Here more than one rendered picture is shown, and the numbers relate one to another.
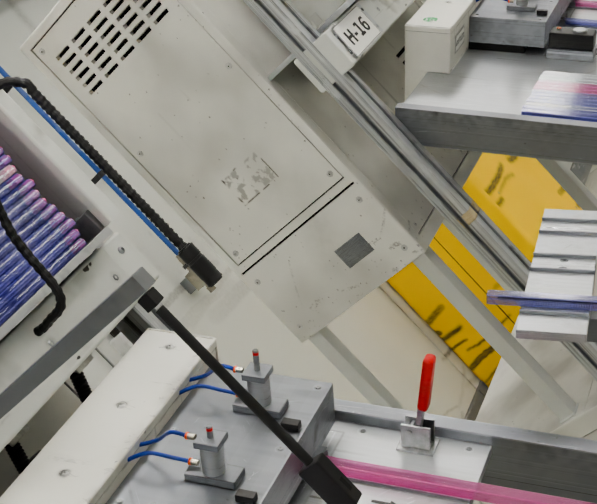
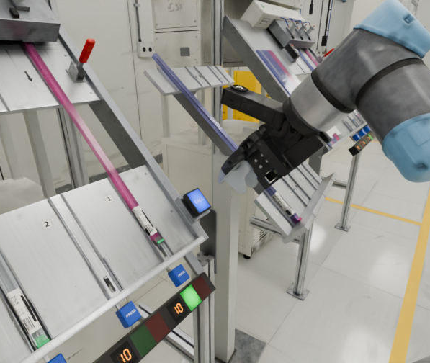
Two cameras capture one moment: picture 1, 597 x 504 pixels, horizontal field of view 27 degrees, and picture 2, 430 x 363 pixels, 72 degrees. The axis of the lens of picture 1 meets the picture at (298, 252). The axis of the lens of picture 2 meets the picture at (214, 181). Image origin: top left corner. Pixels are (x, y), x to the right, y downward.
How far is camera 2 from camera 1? 0.70 m
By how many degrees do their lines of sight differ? 17
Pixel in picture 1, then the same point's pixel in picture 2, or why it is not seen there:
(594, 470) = (123, 137)
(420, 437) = (74, 71)
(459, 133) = (235, 39)
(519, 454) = (106, 111)
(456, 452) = (84, 89)
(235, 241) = (159, 20)
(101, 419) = not seen: outside the picture
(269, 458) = not seen: outside the picture
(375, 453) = (56, 63)
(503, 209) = not seen: hidden behind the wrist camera
